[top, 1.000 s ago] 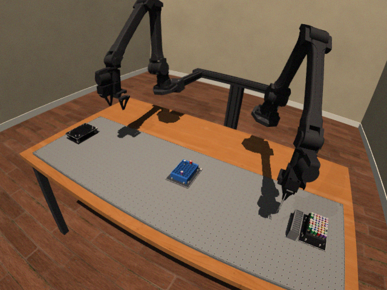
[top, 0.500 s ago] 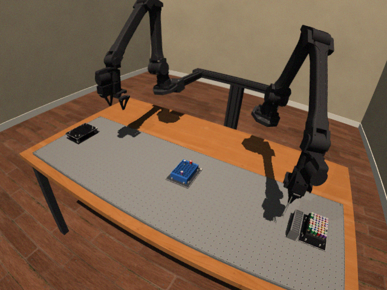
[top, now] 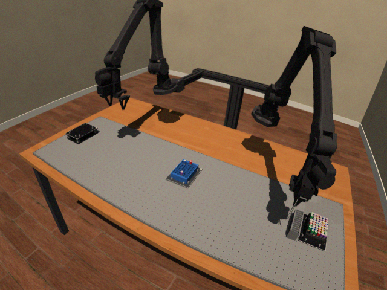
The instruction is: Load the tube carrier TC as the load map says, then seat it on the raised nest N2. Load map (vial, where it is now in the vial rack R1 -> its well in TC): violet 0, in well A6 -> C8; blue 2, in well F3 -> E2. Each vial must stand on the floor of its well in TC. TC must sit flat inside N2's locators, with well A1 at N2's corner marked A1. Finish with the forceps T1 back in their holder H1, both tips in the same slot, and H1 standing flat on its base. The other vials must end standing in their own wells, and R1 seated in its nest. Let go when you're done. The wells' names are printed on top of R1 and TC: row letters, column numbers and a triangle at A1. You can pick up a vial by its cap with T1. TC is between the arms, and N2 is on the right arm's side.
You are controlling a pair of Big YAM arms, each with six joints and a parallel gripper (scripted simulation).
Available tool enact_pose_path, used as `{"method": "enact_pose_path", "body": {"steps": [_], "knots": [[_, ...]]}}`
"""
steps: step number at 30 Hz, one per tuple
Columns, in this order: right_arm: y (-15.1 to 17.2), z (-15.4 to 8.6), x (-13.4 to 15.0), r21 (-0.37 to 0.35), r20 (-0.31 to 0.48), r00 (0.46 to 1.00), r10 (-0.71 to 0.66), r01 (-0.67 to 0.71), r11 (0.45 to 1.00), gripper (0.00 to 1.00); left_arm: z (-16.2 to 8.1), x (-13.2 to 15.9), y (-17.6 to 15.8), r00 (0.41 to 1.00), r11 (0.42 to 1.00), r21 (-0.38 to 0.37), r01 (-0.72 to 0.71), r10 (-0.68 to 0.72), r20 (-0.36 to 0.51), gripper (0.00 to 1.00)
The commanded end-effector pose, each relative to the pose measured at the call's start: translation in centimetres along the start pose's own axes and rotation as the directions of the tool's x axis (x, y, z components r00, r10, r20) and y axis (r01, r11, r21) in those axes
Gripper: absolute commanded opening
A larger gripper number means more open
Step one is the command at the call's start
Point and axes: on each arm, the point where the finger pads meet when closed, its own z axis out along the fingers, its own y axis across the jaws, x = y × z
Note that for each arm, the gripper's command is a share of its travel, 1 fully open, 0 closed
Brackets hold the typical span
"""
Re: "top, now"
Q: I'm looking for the white perforated base plate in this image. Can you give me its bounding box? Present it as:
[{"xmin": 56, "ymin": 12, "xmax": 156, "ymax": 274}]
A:
[{"xmin": 33, "ymin": 116, "xmax": 345, "ymax": 290}]

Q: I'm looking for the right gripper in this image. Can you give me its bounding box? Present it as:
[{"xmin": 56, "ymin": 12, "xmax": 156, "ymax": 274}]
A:
[{"xmin": 105, "ymin": 81, "xmax": 130, "ymax": 110}]

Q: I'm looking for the blue grid rack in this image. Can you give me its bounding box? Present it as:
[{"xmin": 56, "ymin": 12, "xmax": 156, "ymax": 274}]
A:
[{"xmin": 171, "ymin": 159, "xmax": 198, "ymax": 184}]

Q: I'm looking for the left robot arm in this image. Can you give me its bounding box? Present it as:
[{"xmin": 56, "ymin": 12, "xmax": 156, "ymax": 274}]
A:
[{"xmin": 255, "ymin": 26, "xmax": 337, "ymax": 202}]

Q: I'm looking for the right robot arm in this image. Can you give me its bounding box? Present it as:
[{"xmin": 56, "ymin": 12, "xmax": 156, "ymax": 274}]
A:
[{"xmin": 95, "ymin": 0, "xmax": 176, "ymax": 98}]

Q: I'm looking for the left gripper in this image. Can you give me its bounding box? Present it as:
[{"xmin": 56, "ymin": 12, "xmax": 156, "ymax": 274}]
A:
[{"xmin": 289, "ymin": 168, "xmax": 319, "ymax": 207}]

